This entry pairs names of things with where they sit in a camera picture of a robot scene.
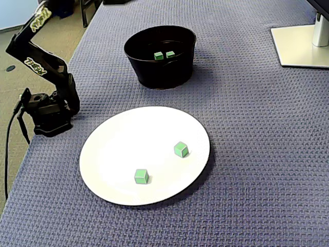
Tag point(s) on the dark chair legs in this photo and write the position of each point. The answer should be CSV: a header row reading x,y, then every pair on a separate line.
x,y
84,13

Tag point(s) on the white monitor stand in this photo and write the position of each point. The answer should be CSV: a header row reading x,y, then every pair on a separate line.
x,y
295,46

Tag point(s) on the blue bin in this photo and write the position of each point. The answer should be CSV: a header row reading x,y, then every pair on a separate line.
x,y
61,7

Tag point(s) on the black round container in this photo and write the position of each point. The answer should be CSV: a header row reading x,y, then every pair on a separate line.
x,y
164,74

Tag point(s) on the green cube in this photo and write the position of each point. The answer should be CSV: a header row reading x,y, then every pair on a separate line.
x,y
181,149
170,54
141,177
157,56

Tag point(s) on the white round plate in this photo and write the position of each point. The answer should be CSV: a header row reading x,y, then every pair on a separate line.
x,y
154,133

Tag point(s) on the black robot arm with stickers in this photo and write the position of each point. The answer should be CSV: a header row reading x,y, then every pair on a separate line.
x,y
59,85

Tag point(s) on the black monitor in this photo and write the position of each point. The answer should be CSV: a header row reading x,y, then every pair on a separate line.
x,y
324,5

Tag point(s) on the blue woven table cloth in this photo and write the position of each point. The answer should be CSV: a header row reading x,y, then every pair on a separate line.
x,y
257,154

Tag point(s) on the white board panel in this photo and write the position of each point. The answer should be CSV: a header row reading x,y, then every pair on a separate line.
x,y
15,13

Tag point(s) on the dark round floor cover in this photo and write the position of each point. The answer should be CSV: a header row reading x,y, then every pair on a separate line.
x,y
10,68

